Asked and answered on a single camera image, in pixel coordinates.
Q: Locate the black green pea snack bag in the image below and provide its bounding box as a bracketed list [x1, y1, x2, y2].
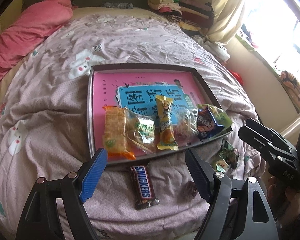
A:
[211, 139, 239, 173]

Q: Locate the blue chocolate snack pack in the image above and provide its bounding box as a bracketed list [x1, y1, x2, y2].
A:
[197, 107, 225, 140]

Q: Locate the clear pink candy bag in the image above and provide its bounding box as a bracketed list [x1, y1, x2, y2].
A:
[173, 108, 198, 146]

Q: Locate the yellow snack bar pack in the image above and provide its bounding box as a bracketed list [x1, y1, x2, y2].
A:
[155, 95, 179, 151]

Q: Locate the green clear pastry snack bag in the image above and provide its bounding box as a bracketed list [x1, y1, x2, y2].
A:
[197, 104, 232, 131]

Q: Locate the brown snickers bar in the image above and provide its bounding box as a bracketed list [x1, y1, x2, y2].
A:
[130, 165, 160, 210]

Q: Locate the orange cracker snack pack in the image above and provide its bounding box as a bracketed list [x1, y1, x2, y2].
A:
[103, 106, 136, 160]

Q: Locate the green round cookie pack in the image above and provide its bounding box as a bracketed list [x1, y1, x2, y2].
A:
[124, 107, 156, 154]

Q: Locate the right hand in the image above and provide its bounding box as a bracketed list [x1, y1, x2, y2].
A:
[267, 176, 300, 225]

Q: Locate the small dark wrapped candy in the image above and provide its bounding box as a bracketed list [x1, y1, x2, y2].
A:
[181, 180, 198, 201]

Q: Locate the lilac floral quilt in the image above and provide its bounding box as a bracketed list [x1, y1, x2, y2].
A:
[0, 15, 266, 239]

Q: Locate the grey shallow box tray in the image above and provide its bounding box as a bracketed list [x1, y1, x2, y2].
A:
[87, 63, 221, 155]

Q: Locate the red plastic bag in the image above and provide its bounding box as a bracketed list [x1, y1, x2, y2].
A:
[229, 70, 243, 86]

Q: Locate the pink book in tray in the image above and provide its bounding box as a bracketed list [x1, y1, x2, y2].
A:
[92, 72, 207, 148]

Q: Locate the pile of folded clothes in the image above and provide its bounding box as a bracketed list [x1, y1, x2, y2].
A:
[147, 0, 215, 36]

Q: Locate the cream curtain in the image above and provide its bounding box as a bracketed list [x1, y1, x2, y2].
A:
[207, 0, 246, 44]

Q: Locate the pink blanket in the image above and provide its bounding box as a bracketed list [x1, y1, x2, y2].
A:
[0, 0, 73, 81]

